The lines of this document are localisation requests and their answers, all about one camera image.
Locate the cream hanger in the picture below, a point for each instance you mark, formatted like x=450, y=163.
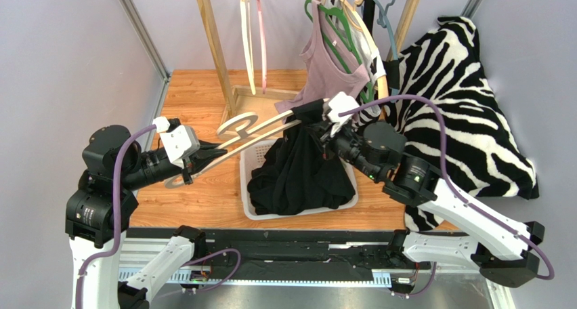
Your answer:
x=247, y=42

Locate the zebra print blanket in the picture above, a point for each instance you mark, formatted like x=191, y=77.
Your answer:
x=463, y=125

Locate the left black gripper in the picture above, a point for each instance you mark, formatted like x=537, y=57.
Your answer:
x=200, y=158

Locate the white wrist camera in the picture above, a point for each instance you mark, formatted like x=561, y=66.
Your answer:
x=179, y=141
x=338, y=104

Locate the beige wooden hanger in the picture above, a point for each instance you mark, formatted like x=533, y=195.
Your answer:
x=364, y=45

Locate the striped tank top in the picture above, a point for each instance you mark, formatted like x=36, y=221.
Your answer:
x=367, y=49

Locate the grey blue hanger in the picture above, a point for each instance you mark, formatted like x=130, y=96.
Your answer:
x=393, y=71

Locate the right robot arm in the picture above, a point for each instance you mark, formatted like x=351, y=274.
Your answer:
x=501, y=249

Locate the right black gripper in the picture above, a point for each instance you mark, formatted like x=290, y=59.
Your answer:
x=328, y=132

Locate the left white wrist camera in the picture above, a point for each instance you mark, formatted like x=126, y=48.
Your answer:
x=179, y=141

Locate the green hanger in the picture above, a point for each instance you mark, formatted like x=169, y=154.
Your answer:
x=345, y=35

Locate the mauve pink tank top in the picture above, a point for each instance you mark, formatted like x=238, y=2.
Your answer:
x=331, y=67

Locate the black tank top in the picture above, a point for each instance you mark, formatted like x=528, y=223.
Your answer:
x=294, y=176

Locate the wooden clothes rack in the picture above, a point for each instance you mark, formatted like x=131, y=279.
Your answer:
x=239, y=98

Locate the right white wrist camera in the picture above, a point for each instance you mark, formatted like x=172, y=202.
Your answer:
x=338, y=104

